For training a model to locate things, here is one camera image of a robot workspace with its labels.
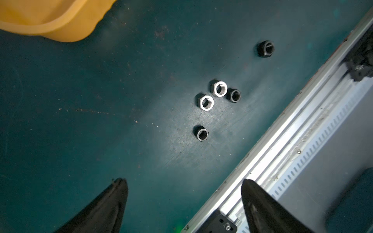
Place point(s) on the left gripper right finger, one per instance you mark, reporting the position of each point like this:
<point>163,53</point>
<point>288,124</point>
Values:
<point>264,214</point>

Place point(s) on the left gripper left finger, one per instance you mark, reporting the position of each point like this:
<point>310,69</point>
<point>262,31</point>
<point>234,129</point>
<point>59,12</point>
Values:
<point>104,214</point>

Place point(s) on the black nut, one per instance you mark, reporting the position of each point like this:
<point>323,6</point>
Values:
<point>201,133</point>
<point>265,49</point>
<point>233,95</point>

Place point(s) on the yellow plastic storage box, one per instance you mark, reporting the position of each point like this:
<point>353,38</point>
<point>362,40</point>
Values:
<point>63,21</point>

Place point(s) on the teal bin outside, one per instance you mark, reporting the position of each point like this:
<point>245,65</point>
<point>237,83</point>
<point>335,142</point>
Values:
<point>354,214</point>

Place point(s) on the black nut below silver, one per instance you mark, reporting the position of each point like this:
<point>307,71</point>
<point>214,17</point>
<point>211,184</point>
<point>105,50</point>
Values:
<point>233,95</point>

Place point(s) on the silver nut left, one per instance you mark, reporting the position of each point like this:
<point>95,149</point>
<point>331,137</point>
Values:
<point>206,103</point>

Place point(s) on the silver nut right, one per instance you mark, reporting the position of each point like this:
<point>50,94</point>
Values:
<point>219,89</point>

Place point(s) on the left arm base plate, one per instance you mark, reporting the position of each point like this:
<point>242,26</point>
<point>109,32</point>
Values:
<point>218,223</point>

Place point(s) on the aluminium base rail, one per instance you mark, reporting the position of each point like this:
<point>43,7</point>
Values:
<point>295,138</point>

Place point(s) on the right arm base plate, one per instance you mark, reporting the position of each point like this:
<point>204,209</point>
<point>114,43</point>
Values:
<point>359,60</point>

